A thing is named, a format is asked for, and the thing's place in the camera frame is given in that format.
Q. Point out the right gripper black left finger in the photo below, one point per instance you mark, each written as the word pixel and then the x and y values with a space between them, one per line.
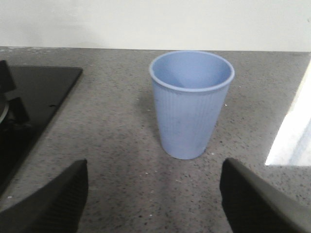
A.
pixel 55 208

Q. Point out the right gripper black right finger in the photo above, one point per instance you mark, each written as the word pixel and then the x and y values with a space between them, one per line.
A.
pixel 251 205

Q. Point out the light blue ribbed cup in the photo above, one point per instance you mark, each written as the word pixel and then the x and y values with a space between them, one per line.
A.
pixel 189 90

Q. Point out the right black pot support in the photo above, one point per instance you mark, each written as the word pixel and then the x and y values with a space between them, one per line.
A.
pixel 10 109

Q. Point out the black glass gas stove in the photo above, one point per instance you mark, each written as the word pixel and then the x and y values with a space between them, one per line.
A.
pixel 42 90

